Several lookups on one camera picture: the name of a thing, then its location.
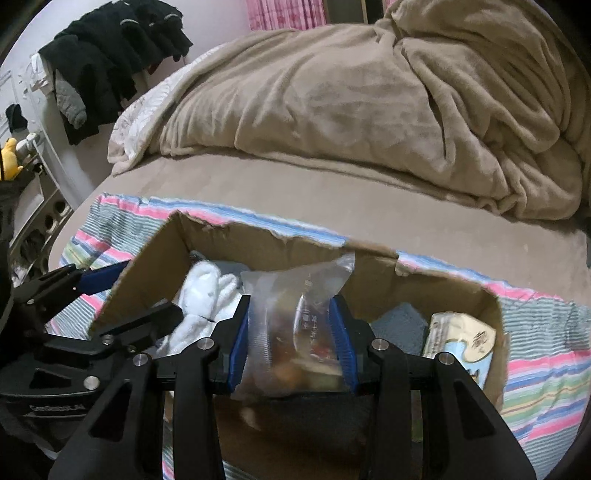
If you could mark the cardboard box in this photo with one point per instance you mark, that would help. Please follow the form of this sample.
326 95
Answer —
378 286

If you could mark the hanging black clothes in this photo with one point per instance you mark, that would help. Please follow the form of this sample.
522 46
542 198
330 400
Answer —
106 50

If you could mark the yellow plush toy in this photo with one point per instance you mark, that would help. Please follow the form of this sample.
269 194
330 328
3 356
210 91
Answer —
10 157

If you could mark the bed with tan sheet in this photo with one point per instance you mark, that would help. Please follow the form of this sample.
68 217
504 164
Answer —
277 194

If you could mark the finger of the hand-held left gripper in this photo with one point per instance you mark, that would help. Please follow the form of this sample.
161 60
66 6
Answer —
152 321
104 277

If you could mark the white floral quilt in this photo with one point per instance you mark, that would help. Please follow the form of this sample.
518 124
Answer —
134 124

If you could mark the white socks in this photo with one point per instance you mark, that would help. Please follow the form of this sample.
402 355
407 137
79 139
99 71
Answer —
203 295

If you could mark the striped pastel towel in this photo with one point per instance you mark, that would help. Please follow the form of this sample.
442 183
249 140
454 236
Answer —
545 350

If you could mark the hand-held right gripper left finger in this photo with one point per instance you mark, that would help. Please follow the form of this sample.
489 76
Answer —
238 350

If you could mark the dark grey socks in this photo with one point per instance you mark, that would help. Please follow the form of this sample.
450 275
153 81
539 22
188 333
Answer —
401 323

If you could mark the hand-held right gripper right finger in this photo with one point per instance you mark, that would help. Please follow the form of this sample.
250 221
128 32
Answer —
344 346

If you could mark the light grey sock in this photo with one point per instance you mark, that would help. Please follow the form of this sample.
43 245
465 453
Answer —
231 269

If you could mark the clear zip bag of snacks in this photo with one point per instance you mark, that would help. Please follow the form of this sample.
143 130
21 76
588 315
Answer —
291 332

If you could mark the beige fleece blanket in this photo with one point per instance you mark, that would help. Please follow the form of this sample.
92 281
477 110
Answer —
323 92

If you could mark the grey quilted cloth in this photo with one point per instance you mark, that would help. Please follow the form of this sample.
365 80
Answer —
71 104

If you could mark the pink floral curtain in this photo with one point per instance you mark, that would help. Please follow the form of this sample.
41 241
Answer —
286 11

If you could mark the cream tissue packet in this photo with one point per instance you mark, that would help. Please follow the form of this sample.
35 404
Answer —
457 337

